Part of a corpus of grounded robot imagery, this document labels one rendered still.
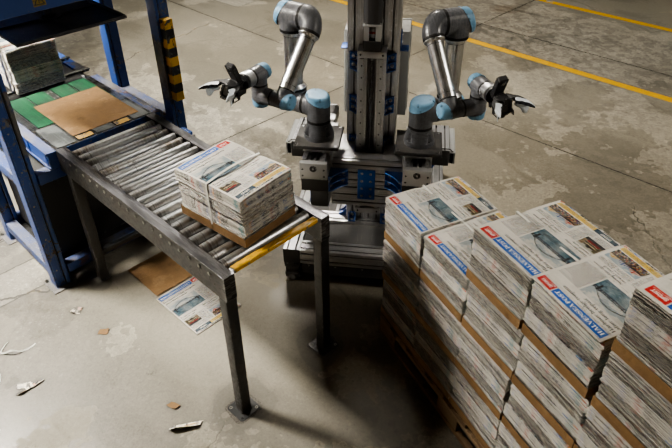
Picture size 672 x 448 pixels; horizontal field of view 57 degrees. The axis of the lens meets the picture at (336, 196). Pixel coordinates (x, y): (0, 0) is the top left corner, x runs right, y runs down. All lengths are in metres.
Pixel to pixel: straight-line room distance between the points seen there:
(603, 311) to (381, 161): 1.49
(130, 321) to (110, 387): 0.41
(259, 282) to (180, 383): 0.74
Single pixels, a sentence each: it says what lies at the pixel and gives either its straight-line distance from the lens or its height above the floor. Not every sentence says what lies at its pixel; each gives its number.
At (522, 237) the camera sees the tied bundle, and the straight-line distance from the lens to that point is 2.12.
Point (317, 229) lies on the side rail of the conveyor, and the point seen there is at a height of 0.74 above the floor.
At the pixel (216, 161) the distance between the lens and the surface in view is 2.52.
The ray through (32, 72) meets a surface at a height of 0.90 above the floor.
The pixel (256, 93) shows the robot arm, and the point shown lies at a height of 1.14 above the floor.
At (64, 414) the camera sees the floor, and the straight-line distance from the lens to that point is 3.11.
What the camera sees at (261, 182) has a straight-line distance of 2.36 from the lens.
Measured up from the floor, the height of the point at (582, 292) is 1.07.
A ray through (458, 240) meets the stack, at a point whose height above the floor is 0.83.
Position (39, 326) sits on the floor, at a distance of 3.54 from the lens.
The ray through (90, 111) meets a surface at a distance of 3.62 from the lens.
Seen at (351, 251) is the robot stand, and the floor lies 0.23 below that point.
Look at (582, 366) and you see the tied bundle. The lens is 1.93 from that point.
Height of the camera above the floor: 2.33
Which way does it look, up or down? 35 degrees down
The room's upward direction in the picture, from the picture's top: straight up
